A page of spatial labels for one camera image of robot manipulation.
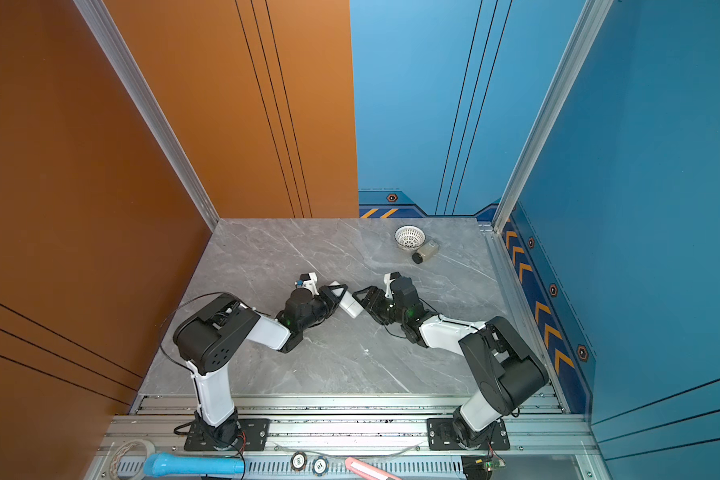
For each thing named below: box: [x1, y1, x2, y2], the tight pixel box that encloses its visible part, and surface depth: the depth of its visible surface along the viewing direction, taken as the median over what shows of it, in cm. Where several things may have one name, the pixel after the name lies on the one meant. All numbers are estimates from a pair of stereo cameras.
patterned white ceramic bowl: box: [394, 224, 426, 251], surface depth 114 cm
